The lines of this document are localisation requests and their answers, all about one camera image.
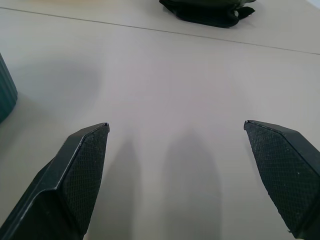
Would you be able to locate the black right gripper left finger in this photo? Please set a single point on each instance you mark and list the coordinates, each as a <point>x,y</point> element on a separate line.
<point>72,180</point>

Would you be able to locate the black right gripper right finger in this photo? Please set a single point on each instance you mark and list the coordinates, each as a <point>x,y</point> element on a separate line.
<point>282,170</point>

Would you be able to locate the dark green ribbed container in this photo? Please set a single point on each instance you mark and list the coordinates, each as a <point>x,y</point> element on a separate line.
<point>5,92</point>

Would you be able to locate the black fabric bag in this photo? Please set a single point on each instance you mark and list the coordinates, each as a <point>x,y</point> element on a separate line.
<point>207,11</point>

